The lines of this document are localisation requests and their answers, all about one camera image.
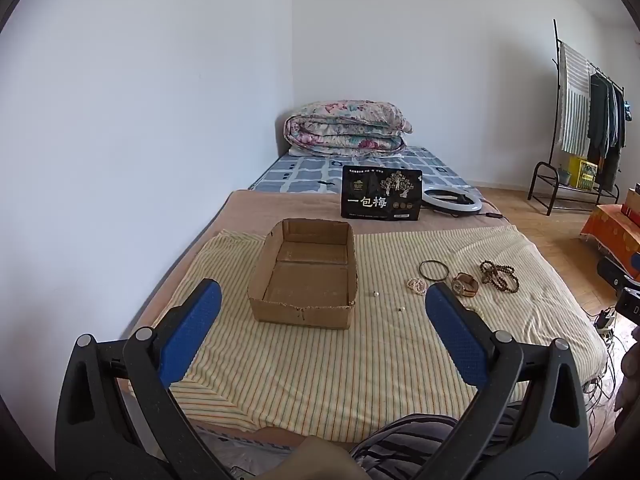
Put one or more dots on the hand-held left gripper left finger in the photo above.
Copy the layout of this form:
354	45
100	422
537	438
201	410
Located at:
192	330

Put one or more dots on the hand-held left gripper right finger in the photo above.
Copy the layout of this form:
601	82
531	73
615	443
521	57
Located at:
455	335

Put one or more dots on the thin dark bangle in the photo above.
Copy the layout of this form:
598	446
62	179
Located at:
420	270

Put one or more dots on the cardboard box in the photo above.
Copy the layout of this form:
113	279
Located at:
305	280

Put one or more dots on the power strip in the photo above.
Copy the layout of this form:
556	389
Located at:
606	319

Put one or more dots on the red box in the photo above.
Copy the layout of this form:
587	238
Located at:
632	210

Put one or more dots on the yellow striped cloth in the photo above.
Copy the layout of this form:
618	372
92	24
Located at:
350	375

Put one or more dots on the yellow box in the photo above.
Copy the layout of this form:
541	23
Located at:
582	172

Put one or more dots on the small green pot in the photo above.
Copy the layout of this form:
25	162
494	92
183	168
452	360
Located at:
564	176

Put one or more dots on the brown blanket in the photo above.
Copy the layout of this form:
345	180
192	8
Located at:
250	210

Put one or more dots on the black metal clothes rack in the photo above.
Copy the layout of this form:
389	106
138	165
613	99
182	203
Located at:
545	163

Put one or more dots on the black snack bag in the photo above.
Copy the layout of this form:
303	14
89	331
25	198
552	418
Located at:
380	200

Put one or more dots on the blue denim hanging garment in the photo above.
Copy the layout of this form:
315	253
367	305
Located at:
616	125

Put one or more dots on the dark hanging coat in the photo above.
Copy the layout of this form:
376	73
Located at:
597	115

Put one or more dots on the striped hanging towel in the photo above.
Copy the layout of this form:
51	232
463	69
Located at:
575	100

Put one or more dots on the blue checkered bedsheet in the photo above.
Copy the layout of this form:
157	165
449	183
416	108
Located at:
300	175

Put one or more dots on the folded floral quilt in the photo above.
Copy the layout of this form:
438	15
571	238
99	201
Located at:
345	125

